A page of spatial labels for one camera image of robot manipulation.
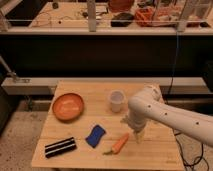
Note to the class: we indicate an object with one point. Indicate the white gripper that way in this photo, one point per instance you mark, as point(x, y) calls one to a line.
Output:
point(137, 125)

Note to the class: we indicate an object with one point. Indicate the orange round bowl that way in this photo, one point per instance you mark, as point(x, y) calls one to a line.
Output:
point(68, 106)

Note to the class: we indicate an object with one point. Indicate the orange pepper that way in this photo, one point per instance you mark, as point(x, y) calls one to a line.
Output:
point(118, 145)

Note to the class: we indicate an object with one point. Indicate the translucent plastic cup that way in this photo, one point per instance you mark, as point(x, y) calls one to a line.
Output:
point(116, 100)

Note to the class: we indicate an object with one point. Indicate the black striped box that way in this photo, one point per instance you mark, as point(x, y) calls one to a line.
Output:
point(60, 147)

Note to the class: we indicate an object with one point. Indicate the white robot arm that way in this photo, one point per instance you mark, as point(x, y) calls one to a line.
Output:
point(146, 104)

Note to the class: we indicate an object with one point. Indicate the black object on bench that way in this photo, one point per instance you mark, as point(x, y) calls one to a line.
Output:
point(122, 20)

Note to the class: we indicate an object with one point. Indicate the blue sponge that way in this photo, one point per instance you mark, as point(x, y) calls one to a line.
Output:
point(95, 136)

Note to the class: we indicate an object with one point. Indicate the orange bin on bench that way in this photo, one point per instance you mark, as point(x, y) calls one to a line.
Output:
point(150, 17)

